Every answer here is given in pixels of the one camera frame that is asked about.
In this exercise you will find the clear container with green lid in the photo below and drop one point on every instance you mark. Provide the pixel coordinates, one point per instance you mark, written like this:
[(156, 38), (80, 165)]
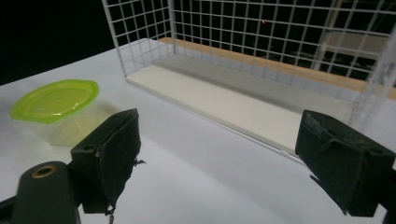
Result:
[(56, 105)]

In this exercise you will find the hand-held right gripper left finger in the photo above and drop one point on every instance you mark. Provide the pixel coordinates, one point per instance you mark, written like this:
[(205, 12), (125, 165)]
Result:
[(112, 155)]

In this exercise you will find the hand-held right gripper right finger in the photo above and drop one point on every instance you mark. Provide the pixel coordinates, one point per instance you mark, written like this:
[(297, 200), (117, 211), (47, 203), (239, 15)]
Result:
[(342, 161)]

